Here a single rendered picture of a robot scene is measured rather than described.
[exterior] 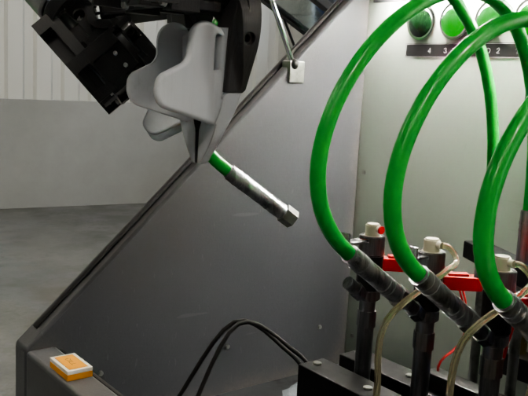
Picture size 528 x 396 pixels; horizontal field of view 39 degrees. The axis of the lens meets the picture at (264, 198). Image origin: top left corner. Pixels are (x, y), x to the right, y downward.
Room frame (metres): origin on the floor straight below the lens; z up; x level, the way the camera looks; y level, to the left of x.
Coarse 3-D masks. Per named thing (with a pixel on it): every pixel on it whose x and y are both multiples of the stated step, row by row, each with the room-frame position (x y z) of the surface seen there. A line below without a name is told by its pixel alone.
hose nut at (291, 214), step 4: (288, 204) 0.84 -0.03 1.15; (288, 208) 0.83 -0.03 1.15; (292, 208) 0.84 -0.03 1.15; (288, 212) 0.83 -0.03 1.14; (292, 212) 0.83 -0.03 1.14; (296, 212) 0.84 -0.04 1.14; (284, 216) 0.83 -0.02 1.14; (288, 216) 0.83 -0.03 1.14; (292, 216) 0.83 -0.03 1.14; (296, 216) 0.83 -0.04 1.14; (280, 220) 0.83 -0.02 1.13; (284, 220) 0.83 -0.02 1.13; (288, 220) 0.83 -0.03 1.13; (292, 220) 0.83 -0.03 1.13; (284, 224) 0.83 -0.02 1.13; (288, 224) 0.83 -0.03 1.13; (292, 224) 0.83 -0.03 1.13
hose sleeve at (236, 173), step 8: (232, 168) 0.81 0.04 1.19; (224, 176) 0.81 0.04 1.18; (232, 176) 0.81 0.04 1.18; (240, 176) 0.81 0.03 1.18; (248, 176) 0.82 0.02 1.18; (232, 184) 0.82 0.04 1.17; (240, 184) 0.81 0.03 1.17; (248, 184) 0.81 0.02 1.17; (256, 184) 0.82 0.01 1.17; (248, 192) 0.82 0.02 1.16; (256, 192) 0.82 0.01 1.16; (264, 192) 0.82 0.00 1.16; (256, 200) 0.82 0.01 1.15; (264, 200) 0.82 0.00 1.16; (272, 200) 0.82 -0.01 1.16; (280, 200) 0.83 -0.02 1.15; (264, 208) 0.83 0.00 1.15; (272, 208) 0.82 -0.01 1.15; (280, 208) 0.83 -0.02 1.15; (280, 216) 0.83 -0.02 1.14
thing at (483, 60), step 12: (456, 0) 0.88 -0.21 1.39; (456, 12) 0.89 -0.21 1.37; (468, 12) 0.89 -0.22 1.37; (216, 24) 0.80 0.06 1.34; (468, 24) 0.89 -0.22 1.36; (480, 48) 0.89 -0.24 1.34; (480, 60) 0.90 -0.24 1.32; (480, 72) 0.90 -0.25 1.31; (492, 72) 0.90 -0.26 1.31; (492, 84) 0.90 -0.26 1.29; (492, 96) 0.90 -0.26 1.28; (492, 108) 0.90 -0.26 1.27; (492, 120) 0.90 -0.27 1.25; (492, 132) 0.90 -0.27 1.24; (492, 144) 0.90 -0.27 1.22; (216, 156) 0.81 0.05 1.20; (216, 168) 0.81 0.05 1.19; (228, 168) 0.81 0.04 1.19
